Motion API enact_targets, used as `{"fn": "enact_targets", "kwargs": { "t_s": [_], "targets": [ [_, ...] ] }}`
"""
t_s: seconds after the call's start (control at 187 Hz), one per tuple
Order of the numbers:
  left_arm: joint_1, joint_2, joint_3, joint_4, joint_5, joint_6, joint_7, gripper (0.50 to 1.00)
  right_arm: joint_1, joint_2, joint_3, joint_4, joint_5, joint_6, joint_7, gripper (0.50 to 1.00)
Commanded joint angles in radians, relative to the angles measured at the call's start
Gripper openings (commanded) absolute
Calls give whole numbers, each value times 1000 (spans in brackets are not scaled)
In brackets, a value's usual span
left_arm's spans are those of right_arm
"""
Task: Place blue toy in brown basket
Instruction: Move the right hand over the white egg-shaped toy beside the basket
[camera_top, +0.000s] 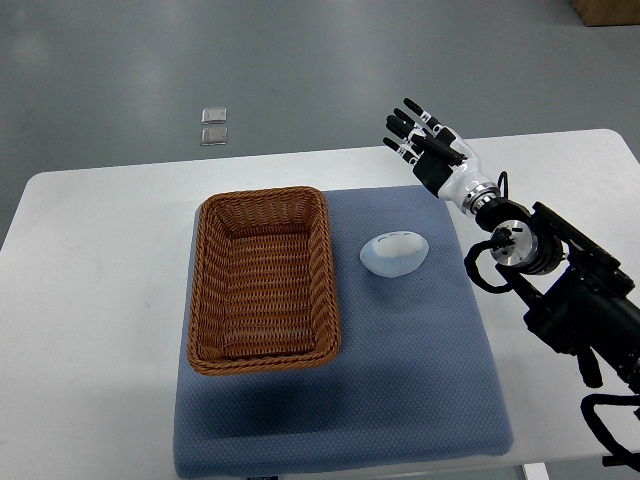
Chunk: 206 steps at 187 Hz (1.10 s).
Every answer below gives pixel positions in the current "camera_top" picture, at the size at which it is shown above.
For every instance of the light blue egg toy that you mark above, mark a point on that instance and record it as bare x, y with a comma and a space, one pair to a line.
394, 254

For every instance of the upper metal floor plate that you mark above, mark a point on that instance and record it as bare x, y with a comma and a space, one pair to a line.
214, 115

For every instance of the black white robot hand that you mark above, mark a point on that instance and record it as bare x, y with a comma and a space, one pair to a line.
440, 158

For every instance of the white table leg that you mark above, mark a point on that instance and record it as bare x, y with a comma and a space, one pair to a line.
535, 471

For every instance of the lower metal floor plate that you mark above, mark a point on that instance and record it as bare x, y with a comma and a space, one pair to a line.
213, 136

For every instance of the metal floor plate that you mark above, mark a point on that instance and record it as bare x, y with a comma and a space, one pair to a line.
213, 136
214, 115

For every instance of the blue quilted mat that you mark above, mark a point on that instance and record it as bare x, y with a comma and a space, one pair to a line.
415, 379

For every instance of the brown wicker basket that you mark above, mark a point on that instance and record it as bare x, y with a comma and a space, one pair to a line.
263, 292

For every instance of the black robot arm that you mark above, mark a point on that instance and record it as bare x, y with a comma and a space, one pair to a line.
576, 297

